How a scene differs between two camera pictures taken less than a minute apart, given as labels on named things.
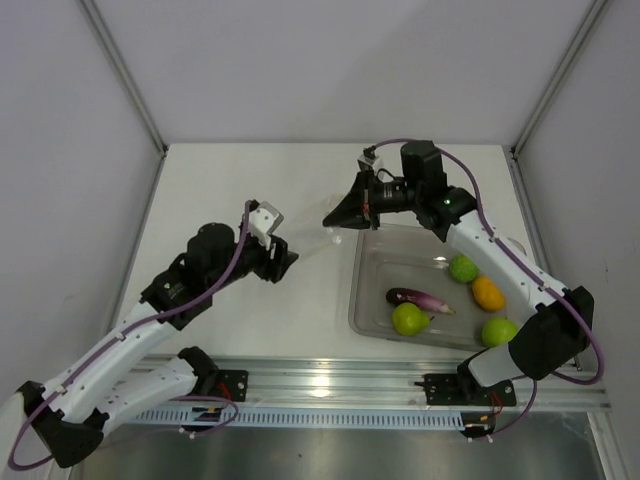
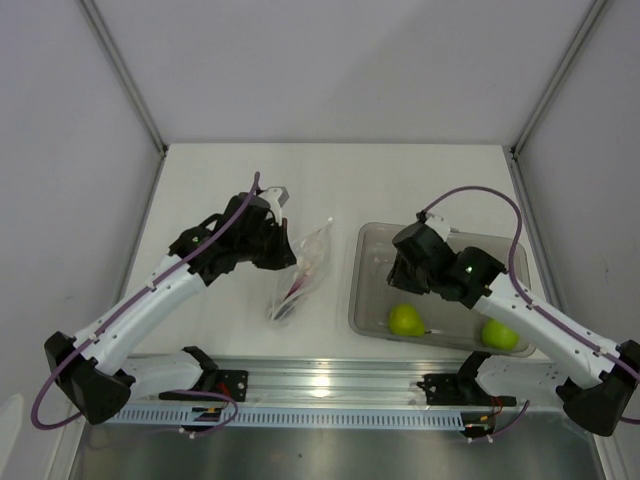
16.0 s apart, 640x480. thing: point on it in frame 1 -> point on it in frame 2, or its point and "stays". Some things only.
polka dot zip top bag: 310,239 -> 311,252
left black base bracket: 226,383 stays
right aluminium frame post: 549,94 stays
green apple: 497,332 stays
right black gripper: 350,213 -> 397,278
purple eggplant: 396,296 -> 295,286
